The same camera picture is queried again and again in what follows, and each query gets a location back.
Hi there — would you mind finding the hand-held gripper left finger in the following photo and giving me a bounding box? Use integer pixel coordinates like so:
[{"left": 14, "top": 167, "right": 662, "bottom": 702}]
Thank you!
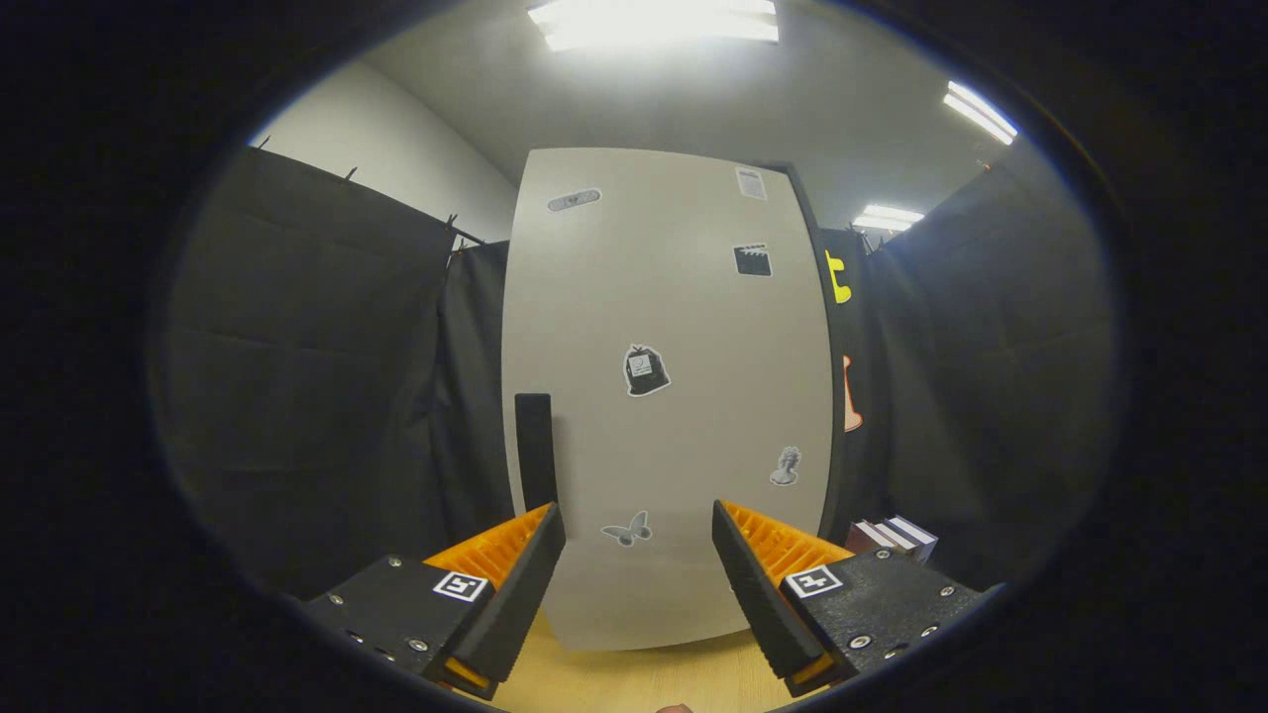
[{"left": 297, "top": 501, "right": 567, "bottom": 702}]

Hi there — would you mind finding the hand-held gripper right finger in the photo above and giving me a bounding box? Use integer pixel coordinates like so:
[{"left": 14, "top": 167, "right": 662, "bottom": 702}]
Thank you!
[{"left": 712, "top": 498, "right": 992, "bottom": 697}]

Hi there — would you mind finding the white spine book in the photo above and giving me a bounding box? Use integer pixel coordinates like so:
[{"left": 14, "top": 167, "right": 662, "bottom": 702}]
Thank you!
[{"left": 866, "top": 519, "right": 922, "bottom": 561}]

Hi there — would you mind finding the black backdrop cloth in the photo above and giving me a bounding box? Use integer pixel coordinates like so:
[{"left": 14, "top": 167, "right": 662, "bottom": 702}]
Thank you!
[{"left": 149, "top": 144, "right": 1120, "bottom": 600}]

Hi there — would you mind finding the black door handle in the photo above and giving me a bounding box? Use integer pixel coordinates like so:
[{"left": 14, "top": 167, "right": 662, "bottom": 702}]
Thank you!
[{"left": 513, "top": 392, "right": 560, "bottom": 514}]

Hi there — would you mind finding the beige cabinet door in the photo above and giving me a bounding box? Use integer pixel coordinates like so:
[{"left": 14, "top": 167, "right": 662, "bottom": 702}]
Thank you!
[{"left": 499, "top": 147, "right": 836, "bottom": 654}]

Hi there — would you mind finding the dark grey cabinet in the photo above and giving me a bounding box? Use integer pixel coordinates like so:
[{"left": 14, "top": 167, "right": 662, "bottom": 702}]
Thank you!
[{"left": 761, "top": 161, "right": 855, "bottom": 548}]

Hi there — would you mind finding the narrow ceiling light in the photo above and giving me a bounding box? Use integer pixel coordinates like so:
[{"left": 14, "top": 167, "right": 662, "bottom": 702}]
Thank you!
[
  {"left": 853, "top": 203, "right": 926, "bottom": 235},
  {"left": 942, "top": 80, "right": 1020, "bottom": 148}
]

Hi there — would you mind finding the large ceiling light panel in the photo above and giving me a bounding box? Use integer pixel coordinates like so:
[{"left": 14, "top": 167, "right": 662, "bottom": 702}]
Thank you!
[{"left": 526, "top": 0, "right": 782, "bottom": 53}]

